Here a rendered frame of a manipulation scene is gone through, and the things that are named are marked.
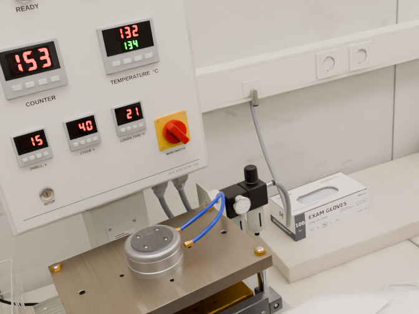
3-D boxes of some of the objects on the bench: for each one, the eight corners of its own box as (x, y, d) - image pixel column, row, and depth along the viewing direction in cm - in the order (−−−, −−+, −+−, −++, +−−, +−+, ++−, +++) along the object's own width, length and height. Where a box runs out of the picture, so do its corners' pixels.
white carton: (270, 220, 132) (267, 196, 129) (339, 194, 139) (339, 171, 136) (295, 242, 122) (293, 217, 118) (369, 212, 129) (369, 187, 126)
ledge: (237, 223, 141) (235, 209, 139) (467, 148, 164) (469, 136, 162) (289, 283, 115) (288, 268, 113) (554, 184, 138) (557, 171, 136)
